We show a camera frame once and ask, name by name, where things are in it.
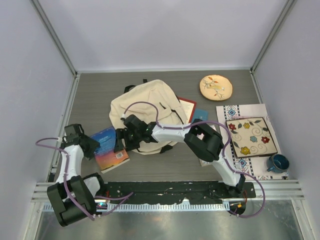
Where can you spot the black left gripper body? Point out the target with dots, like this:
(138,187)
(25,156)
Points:
(91,145)

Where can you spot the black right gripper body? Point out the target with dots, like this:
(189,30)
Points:
(131,140)

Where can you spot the blue sunset cover book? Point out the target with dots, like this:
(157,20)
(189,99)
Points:
(105,156)

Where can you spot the cream canvas backpack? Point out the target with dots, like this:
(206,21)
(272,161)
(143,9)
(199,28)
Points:
(150,101)

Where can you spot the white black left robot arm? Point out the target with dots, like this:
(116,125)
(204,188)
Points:
(72,197)

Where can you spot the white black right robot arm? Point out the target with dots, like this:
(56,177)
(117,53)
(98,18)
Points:
(205,142)

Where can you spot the red bordered book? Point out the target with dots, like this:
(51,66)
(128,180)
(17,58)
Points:
(189,107)

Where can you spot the small blue wallet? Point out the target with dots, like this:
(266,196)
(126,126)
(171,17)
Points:
(200,114)

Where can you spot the floral cover notebook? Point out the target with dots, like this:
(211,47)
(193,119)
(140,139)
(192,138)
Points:
(205,163)

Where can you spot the round bird pattern plate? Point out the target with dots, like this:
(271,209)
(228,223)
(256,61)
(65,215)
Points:
(216,87)

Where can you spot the square flower pattern plate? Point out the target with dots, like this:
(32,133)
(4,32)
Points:
(251,137)

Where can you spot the patterned white placemat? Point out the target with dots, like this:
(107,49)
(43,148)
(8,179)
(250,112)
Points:
(255,166)

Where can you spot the blue ceramic mug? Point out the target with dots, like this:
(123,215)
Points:
(277,163)

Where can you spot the black mounting base plate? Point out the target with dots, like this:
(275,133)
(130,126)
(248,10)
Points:
(173,192)

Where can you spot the white slotted cable duct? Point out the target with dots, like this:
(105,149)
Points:
(185,206)

